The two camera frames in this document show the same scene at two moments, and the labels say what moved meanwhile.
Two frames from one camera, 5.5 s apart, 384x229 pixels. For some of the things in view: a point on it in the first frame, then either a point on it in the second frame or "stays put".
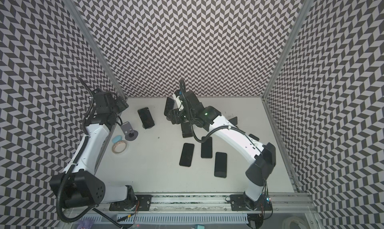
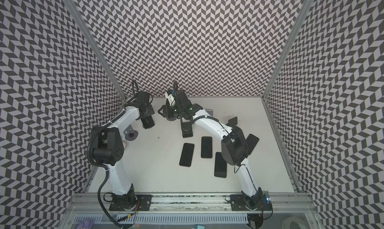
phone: [220, 165] stays put
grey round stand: [130, 135] stays put
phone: [146, 117] stays put
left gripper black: [121, 104] → [151, 110]
